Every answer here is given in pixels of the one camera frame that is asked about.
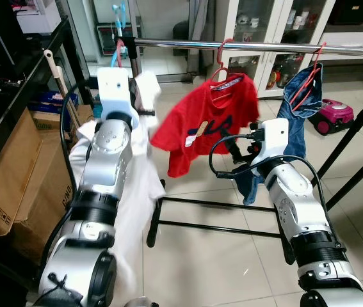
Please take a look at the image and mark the blue printed box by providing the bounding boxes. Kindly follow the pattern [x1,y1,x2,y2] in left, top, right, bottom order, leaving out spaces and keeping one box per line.
[31,90,95,132]

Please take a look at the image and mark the black steel clothes rack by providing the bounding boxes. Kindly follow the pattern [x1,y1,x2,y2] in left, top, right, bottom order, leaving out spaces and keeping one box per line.
[113,35,363,264]

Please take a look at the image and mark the white broom blue bristles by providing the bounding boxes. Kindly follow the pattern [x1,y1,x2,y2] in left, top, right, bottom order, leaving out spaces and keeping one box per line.
[42,49,83,132]

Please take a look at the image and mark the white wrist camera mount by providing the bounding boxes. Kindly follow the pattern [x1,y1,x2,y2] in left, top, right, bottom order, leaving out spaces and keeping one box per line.
[261,118,289,168]
[97,67,132,123]

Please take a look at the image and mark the pink vacuum cleaner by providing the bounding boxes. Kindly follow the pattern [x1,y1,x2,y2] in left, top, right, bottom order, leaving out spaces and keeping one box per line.
[314,97,355,136]

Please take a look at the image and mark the dark glass table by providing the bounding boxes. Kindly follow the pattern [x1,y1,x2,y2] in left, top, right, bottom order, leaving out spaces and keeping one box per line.
[0,16,99,193]

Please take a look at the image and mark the light blue plastic stand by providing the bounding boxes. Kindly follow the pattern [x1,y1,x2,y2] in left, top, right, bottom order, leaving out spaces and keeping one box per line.
[109,0,129,68]

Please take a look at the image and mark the red white Canon box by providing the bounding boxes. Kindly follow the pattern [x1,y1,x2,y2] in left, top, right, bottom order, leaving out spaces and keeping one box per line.
[13,0,63,34]

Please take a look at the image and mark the large brown cardboard box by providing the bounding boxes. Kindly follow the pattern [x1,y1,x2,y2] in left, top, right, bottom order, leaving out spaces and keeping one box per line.
[0,107,73,263]

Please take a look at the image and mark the red FILA t-shirt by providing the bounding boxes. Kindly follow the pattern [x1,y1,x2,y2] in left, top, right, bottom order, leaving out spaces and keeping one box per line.
[150,72,261,178]

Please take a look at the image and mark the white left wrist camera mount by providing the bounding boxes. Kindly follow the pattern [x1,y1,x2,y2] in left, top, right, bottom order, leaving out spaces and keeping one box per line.
[97,67,132,123]

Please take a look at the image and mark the red plastic hanger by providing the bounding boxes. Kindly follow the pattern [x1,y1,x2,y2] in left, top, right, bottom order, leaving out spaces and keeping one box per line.
[289,43,328,113]
[210,38,249,106]
[113,37,137,72]

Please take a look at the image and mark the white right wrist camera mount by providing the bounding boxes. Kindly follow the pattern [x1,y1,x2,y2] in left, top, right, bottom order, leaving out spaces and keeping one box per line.
[261,118,289,168]

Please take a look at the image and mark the white t-shirt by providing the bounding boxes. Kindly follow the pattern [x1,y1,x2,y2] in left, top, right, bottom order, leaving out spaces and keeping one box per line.
[69,70,167,301]

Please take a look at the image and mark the white glass door cabinet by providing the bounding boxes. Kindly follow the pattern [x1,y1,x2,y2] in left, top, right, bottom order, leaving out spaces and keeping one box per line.
[220,0,363,97]

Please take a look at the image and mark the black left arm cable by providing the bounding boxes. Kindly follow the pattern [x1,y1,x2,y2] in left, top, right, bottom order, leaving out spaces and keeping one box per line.
[60,80,102,180]

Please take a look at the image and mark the blue denim garment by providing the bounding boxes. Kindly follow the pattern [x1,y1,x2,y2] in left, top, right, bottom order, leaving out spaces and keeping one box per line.
[234,61,324,205]

